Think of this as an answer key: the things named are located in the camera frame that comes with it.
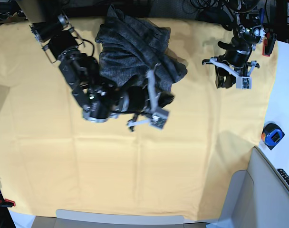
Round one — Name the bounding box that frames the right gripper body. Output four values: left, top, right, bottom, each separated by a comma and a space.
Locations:
127, 63, 160, 132

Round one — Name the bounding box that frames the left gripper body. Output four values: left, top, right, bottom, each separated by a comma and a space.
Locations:
202, 57, 260, 77

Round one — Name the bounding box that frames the grey long-sleeve shirt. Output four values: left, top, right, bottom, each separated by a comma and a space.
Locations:
95, 5, 187, 91

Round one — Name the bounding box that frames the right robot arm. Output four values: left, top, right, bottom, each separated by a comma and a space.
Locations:
18, 0, 174, 131

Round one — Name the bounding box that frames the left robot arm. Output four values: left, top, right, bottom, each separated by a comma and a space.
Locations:
202, 0, 266, 89

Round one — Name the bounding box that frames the red black clamp right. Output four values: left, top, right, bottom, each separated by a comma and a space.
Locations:
262, 32, 277, 57

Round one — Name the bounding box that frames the red black clamp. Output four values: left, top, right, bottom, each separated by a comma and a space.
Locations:
0, 199, 16, 208
262, 32, 277, 57

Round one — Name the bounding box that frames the blue black tape measure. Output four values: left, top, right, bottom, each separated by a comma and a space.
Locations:
261, 122, 285, 150

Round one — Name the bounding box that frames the yellow table cloth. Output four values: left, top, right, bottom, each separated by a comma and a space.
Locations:
0, 19, 278, 220

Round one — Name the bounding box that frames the red black clamp left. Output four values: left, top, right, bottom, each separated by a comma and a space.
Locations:
0, 199, 16, 208

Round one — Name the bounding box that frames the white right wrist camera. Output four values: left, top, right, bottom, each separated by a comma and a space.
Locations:
149, 107, 170, 130

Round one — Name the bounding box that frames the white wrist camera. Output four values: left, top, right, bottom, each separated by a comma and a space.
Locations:
149, 107, 170, 130
235, 76, 252, 89

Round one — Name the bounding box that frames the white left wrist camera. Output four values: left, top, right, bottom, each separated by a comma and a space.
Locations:
235, 76, 252, 89

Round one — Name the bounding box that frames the black textured handle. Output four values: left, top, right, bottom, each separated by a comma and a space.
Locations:
277, 169, 289, 186

